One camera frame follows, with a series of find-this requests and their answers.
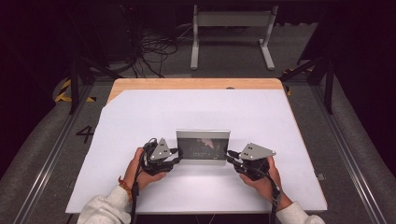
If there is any aluminium floor rail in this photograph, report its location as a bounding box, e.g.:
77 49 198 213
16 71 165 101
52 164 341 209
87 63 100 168
311 85 389 224
12 83 94 224

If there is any person's right hand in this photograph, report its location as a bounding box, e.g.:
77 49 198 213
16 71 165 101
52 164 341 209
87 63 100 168
239 157 292 211

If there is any white table cover sheet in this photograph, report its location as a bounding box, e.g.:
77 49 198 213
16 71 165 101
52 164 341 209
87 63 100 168
64 89 329 215

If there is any white metal table frame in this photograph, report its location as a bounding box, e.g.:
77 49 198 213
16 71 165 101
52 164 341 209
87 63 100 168
190 4 279 71

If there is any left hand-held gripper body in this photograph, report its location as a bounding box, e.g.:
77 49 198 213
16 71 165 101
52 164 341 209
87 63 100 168
142 137 176 175

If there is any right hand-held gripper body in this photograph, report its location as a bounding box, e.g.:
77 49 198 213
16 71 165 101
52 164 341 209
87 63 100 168
235 142 277 181

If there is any person's left hand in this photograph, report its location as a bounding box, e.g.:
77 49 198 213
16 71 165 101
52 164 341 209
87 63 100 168
123 147 167 190

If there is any white tablet with black cover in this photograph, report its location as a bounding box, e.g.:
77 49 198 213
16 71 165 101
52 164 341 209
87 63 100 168
176 129 232 166

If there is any red bead bracelet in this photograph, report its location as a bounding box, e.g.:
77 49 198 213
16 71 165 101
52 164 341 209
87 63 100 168
117 175 134 203

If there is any tangle of black floor cables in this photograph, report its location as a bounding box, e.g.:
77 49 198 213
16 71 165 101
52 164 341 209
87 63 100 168
132 29 180 78

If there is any black metal stand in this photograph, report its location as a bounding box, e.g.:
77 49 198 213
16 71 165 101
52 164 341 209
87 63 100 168
68 55 124 116
278 55 335 116

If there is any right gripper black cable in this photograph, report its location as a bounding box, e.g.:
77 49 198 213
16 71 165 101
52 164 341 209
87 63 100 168
248 164 284 224

